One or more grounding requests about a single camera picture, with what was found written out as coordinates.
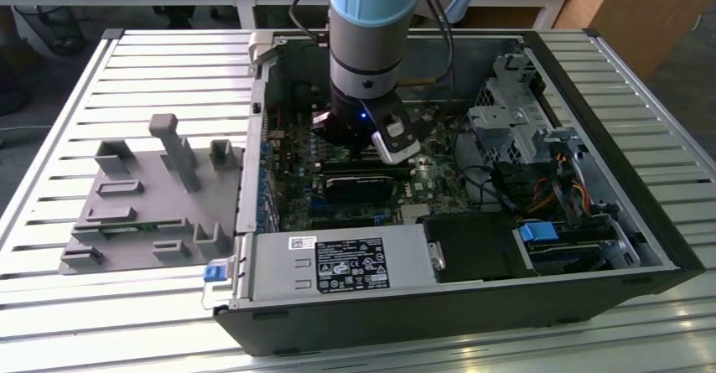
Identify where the yellow orange wire bundle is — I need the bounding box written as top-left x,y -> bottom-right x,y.
525,179 -> 595,220

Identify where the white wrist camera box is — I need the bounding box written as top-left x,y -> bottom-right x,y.
368,113 -> 434,166

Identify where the black graphics card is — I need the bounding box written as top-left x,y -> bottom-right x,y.
322,174 -> 395,202

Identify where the black plastic fan shroud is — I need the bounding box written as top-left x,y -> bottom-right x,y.
416,212 -> 542,285

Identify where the grey plastic parts rack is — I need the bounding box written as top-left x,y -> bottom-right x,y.
57,112 -> 248,277

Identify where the silver power supply unit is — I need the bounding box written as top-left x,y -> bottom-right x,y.
244,223 -> 447,303

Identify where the blue disk carrier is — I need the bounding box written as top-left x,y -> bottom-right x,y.
517,220 -> 561,245

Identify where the silver metal drive cage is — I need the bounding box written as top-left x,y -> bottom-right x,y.
465,51 -> 589,169

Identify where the red wire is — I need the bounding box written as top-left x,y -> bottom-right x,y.
266,106 -> 282,140

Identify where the wooden cabinet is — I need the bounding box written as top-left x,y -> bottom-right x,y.
551,0 -> 716,81

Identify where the small silver heatsink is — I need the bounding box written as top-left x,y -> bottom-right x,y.
398,204 -> 443,225

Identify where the green motherboard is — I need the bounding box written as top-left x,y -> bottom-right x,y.
262,102 -> 491,231

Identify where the green RAM stick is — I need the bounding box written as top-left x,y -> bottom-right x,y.
99,220 -> 187,236

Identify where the black open PC case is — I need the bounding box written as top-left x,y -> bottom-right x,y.
211,28 -> 705,358

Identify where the black cable bundle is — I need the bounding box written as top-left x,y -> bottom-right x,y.
453,163 -> 525,215

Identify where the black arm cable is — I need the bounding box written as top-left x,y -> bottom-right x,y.
288,0 -> 458,85

